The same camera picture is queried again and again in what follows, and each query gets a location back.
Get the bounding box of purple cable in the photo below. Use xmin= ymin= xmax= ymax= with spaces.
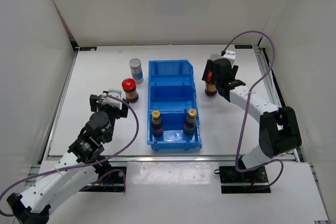
xmin=0 ymin=95 xmax=140 ymax=217
xmin=222 ymin=30 xmax=285 ymax=193

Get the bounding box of black table label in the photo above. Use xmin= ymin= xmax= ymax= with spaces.
xmin=235 ymin=45 xmax=253 ymax=49
xmin=79 ymin=47 xmax=97 ymax=51

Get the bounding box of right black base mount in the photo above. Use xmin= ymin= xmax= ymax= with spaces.
xmin=214 ymin=166 xmax=271 ymax=194

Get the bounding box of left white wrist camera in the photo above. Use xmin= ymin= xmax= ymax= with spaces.
xmin=101 ymin=89 xmax=121 ymax=109

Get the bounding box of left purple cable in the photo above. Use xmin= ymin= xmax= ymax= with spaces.
xmin=0 ymin=95 xmax=140 ymax=217

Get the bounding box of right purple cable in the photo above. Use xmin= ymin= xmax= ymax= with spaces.
xmin=222 ymin=30 xmax=285 ymax=193

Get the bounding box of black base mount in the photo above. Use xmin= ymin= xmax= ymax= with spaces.
xmin=80 ymin=162 xmax=128 ymax=193
xmin=214 ymin=166 xmax=271 ymax=194

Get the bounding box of red-lid sauce jar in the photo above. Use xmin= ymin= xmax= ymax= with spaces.
xmin=205 ymin=71 xmax=217 ymax=96
xmin=122 ymin=78 xmax=139 ymax=103

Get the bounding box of right black table label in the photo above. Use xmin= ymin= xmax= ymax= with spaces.
xmin=235 ymin=45 xmax=253 ymax=49

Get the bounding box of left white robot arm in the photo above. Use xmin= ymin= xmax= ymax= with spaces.
xmin=6 ymin=89 xmax=132 ymax=223

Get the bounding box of silver-capped shaker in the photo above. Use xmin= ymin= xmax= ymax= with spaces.
xmin=209 ymin=54 xmax=222 ymax=63
xmin=129 ymin=58 xmax=144 ymax=84

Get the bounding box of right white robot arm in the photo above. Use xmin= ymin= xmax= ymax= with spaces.
xmin=202 ymin=58 xmax=302 ymax=182

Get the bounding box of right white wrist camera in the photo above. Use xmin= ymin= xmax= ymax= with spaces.
xmin=221 ymin=50 xmax=236 ymax=66

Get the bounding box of left black table label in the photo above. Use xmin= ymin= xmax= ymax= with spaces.
xmin=79 ymin=47 xmax=97 ymax=51

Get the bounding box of yellow-cap sauce bottle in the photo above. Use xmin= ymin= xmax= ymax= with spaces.
xmin=151 ymin=110 xmax=163 ymax=136
xmin=183 ymin=108 xmax=197 ymax=135

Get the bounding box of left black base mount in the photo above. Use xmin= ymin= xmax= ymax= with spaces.
xmin=80 ymin=162 xmax=128 ymax=193

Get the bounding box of blue three-compartment plastic bin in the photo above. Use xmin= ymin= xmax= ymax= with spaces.
xmin=147 ymin=60 xmax=202 ymax=152

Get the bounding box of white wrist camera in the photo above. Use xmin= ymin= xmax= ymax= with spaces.
xmin=101 ymin=89 xmax=121 ymax=109
xmin=221 ymin=50 xmax=236 ymax=66

